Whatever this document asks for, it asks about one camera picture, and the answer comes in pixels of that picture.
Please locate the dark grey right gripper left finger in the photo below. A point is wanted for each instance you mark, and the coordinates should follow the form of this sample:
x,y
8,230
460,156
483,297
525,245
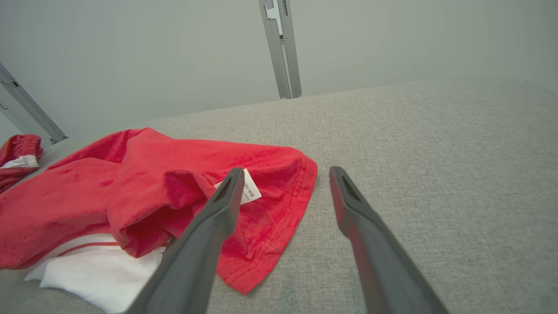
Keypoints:
x,y
200,253

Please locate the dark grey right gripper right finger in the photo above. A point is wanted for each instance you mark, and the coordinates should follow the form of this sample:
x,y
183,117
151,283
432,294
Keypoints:
x,y
383,261

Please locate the red jersey shirt large number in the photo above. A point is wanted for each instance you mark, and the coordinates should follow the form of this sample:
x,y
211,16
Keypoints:
x,y
152,187

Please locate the grey fabric sofa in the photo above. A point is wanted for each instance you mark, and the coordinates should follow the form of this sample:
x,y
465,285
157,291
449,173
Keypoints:
x,y
436,174

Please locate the grey double partition post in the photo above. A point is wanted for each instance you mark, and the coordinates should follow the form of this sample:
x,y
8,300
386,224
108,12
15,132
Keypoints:
x,y
283,52

